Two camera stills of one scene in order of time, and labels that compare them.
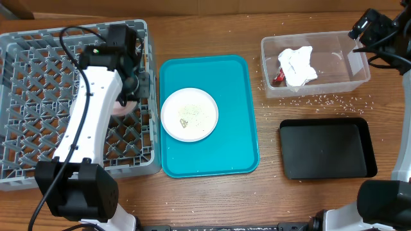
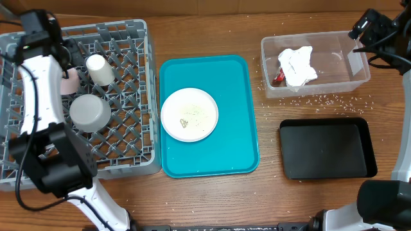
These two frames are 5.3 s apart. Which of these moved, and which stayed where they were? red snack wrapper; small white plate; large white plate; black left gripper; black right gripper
Moved: black left gripper; small white plate
Stayed: black right gripper; red snack wrapper; large white plate
